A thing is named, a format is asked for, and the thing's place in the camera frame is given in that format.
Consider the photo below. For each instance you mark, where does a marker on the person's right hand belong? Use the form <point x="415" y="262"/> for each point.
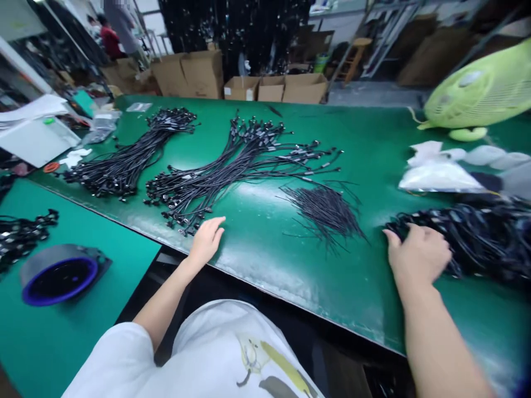
<point x="419" y="257"/>

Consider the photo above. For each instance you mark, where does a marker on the person's left hand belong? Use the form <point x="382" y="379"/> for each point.
<point x="205" y="242"/>

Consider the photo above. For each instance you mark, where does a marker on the person's left fingers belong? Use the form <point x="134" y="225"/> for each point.
<point x="215" y="224"/>

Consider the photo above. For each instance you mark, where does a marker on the person's body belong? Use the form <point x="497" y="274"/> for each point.
<point x="207" y="356"/>

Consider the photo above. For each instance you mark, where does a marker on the low cardboard box white label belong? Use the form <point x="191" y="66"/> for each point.
<point x="240" y="89"/>

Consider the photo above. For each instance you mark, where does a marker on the small clear plastic bag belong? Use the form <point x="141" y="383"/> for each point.
<point x="139" y="107"/>

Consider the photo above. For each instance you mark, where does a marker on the narrow low cardboard box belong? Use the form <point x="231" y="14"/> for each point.
<point x="271" y="90"/>

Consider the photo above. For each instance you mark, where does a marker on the clear bags of small parts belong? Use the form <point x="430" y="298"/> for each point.
<point x="103" y="126"/>

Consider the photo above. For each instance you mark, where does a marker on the tall open cardboard box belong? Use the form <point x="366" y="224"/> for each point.
<point x="191" y="74"/>

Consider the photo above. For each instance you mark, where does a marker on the white tissue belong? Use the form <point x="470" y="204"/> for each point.
<point x="74" y="156"/>

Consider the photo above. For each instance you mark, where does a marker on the wide low cardboard box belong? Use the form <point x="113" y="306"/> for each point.
<point x="305" y="90"/>

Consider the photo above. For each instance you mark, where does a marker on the black round container blue rim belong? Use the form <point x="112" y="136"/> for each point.
<point x="62" y="275"/>

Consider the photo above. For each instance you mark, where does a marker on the large green table mat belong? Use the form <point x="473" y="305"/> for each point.
<point x="365" y="137"/>

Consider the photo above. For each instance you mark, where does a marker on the orange tape roll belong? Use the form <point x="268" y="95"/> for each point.
<point x="51" y="167"/>

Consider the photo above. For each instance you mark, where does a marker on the green box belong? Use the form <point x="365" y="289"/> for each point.
<point x="85" y="103"/>

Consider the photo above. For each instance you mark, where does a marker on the small green table mat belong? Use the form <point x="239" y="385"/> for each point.
<point x="62" y="344"/>

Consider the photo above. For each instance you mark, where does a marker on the wooden stool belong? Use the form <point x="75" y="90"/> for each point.
<point x="352" y="58"/>

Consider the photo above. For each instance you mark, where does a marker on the stack of white papers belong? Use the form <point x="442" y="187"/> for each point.
<point x="33" y="108"/>

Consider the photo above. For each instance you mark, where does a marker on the white plastic bags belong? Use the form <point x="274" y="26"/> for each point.
<point x="439" y="174"/>

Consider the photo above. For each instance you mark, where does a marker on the stack of large cardboard boxes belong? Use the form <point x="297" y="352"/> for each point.
<point x="435" y="54"/>

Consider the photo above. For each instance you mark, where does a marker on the light green table fan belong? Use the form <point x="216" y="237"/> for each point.
<point x="485" y="91"/>

